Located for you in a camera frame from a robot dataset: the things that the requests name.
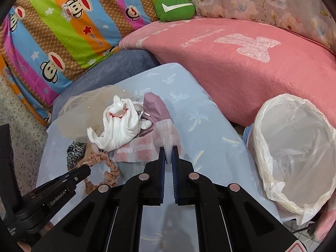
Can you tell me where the blue-grey cushion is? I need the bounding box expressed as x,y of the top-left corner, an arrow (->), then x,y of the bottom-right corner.
51,49 -> 160,118

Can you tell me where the white cloth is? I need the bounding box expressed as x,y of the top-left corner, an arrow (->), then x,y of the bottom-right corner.
87,96 -> 153,152

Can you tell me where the beige mesh net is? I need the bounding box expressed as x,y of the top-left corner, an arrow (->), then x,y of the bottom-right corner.
56,85 -> 132,141

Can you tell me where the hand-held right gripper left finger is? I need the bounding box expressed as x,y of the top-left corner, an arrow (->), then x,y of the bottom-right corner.
31,146 -> 168,252

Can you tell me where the green pillow with white tick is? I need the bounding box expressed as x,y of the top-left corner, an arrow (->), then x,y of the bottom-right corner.
154,0 -> 195,22

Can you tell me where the light blue printed sheet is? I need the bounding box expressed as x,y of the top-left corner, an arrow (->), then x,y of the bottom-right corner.
35,63 -> 284,252

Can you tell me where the leopard print scrunchie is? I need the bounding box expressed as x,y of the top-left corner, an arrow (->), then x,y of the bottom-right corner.
66,141 -> 91,170

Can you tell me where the light blue plastic bag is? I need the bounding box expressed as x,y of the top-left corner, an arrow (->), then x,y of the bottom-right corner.
241,125 -> 256,147

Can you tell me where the striped cartoon print blanket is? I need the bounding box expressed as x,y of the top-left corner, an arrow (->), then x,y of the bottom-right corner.
0,0 -> 163,126

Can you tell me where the white plastic bag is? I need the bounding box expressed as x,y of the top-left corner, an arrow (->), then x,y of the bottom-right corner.
247,94 -> 336,225

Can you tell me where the purple cloth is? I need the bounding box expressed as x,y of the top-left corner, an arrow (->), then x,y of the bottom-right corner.
136,92 -> 172,138

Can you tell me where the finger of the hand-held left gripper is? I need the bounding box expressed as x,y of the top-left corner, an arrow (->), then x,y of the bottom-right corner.
22,164 -> 92,216

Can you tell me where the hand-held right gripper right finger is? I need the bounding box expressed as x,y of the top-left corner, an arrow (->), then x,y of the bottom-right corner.
171,146 -> 307,252

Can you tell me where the orange spotted scrunchie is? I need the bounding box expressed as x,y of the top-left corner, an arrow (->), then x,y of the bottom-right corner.
77,151 -> 124,192

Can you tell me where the pink checkered wipe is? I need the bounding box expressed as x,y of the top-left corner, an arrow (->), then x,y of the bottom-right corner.
115,119 -> 188,163

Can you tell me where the pink blanket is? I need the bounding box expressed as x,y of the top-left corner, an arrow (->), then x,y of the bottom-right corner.
119,18 -> 336,134

